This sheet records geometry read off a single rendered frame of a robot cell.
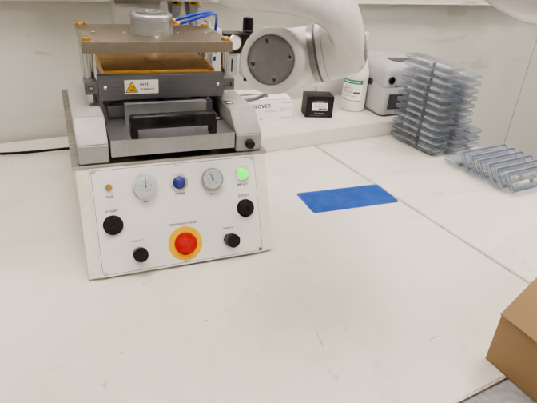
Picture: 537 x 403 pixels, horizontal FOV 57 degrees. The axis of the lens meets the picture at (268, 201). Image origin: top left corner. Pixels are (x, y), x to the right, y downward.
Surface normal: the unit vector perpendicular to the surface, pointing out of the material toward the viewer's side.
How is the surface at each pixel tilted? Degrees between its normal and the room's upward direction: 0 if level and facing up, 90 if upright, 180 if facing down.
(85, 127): 40
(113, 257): 65
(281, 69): 80
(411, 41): 90
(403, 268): 0
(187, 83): 90
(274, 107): 87
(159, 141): 90
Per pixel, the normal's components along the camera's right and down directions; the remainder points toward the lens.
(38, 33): 0.48, 0.44
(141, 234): 0.37, 0.04
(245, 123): 0.29, -0.37
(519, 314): -0.56, -0.54
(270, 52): -0.23, 0.26
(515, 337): -0.89, 0.15
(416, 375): 0.07, -0.88
